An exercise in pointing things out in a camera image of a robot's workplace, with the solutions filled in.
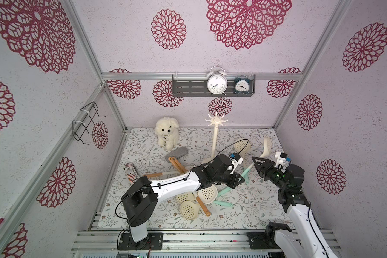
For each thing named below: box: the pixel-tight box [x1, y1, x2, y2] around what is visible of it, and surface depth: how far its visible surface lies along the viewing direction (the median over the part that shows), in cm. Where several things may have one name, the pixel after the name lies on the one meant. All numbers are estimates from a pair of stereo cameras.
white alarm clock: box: [206, 65, 228, 96], surface depth 89 cm
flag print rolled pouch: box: [123, 162, 140, 185], surface depth 96 cm
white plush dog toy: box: [154, 116, 179, 152], surface depth 100 cm
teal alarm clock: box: [234, 75, 250, 96], surface depth 92 cm
